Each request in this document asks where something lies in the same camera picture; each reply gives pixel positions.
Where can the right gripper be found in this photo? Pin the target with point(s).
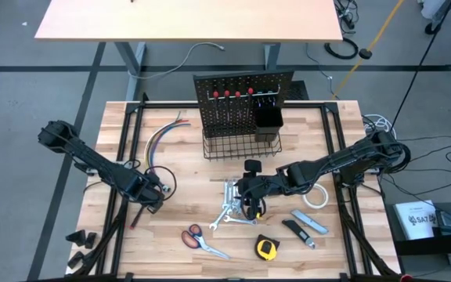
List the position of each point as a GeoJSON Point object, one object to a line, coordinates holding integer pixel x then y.
{"type": "Point", "coordinates": [253, 188]}

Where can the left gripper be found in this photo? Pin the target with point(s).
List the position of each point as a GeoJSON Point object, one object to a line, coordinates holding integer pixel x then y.
{"type": "Point", "coordinates": [153, 192]}

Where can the silver combination wrench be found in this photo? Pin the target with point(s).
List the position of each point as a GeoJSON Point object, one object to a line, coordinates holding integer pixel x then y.
{"type": "Point", "coordinates": [236, 199]}
{"type": "Point", "coordinates": [219, 218]}
{"type": "Point", "coordinates": [231, 196]}
{"type": "Point", "coordinates": [226, 194]}
{"type": "Point", "coordinates": [241, 221]}

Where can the red-capped black screwdriver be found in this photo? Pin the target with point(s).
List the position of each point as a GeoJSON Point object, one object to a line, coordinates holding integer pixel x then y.
{"type": "Point", "coordinates": [215, 94]}
{"type": "Point", "coordinates": [238, 94]}
{"type": "Point", "coordinates": [250, 91]}
{"type": "Point", "coordinates": [226, 93]}
{"type": "Point", "coordinates": [137, 218]}

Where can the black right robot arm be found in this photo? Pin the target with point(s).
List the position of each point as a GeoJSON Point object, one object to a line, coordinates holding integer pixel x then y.
{"type": "Point", "coordinates": [327, 164]}

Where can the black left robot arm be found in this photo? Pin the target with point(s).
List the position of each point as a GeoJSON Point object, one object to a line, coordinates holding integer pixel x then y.
{"type": "Point", "coordinates": [92, 160]}

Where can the black rounded object at right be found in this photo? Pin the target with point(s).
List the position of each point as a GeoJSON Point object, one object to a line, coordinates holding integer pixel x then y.
{"type": "Point", "coordinates": [266, 248]}

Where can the black utility knife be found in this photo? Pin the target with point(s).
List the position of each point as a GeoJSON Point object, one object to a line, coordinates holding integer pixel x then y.
{"type": "Point", "coordinates": [296, 232]}

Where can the silver utility knife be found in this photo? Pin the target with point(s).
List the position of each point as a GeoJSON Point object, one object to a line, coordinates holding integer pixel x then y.
{"type": "Point", "coordinates": [309, 222]}

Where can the white tape roll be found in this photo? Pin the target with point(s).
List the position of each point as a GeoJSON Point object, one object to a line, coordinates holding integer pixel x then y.
{"type": "Point", "coordinates": [327, 196]}

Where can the black plastic wedge part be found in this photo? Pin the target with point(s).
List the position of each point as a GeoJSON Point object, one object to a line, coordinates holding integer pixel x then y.
{"type": "Point", "coordinates": [76, 238]}
{"type": "Point", "coordinates": [76, 260]}
{"type": "Point", "coordinates": [91, 240]}

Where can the black metal pegboard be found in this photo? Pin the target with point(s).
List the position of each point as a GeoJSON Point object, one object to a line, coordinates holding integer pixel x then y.
{"type": "Point", "coordinates": [210, 117]}

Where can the black plastic bin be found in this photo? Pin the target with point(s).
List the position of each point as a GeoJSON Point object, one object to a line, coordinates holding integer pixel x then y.
{"type": "Point", "coordinates": [268, 117]}

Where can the black mesh panel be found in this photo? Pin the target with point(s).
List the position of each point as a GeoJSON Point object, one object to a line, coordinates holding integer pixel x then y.
{"type": "Point", "coordinates": [298, 91]}

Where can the white printed box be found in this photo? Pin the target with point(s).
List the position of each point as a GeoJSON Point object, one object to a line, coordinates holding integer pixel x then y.
{"type": "Point", "coordinates": [413, 219]}

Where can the red round button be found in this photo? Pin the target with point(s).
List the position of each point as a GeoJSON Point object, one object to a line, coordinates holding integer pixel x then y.
{"type": "Point", "coordinates": [406, 279]}

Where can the black side cart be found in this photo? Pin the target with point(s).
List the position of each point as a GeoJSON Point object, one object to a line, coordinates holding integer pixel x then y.
{"type": "Point", "coordinates": [425, 246]}

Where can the light wooden desk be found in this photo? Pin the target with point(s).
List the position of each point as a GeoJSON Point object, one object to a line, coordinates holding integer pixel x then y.
{"type": "Point", "coordinates": [190, 19]}

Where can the black round puck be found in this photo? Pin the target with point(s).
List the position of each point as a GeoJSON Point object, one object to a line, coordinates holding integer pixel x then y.
{"type": "Point", "coordinates": [365, 53]}

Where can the thin black pole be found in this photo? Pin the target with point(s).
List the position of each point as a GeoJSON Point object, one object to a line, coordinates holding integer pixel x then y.
{"type": "Point", "coordinates": [425, 58]}

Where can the black rolling stand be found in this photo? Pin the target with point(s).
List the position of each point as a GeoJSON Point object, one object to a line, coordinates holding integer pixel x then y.
{"type": "Point", "coordinates": [431, 28]}

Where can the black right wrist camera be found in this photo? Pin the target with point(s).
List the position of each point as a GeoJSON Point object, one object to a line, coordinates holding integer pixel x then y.
{"type": "Point", "coordinates": [253, 166]}

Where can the black aluminium table frame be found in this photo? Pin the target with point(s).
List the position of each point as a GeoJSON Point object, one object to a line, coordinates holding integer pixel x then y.
{"type": "Point", "coordinates": [170, 105]}

